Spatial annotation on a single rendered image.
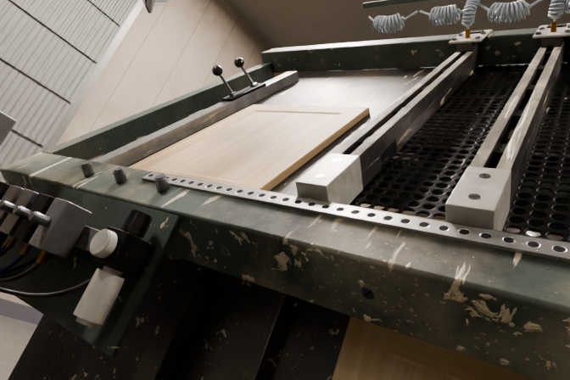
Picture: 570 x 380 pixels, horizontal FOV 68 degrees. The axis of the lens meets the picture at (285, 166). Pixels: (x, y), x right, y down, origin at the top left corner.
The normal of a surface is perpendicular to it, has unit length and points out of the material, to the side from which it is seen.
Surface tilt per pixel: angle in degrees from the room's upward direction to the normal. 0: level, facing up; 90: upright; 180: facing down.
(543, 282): 54
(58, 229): 90
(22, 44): 90
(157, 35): 90
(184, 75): 90
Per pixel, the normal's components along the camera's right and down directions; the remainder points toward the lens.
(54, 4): 0.71, 0.01
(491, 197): -0.17, -0.90
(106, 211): -0.47, -0.48
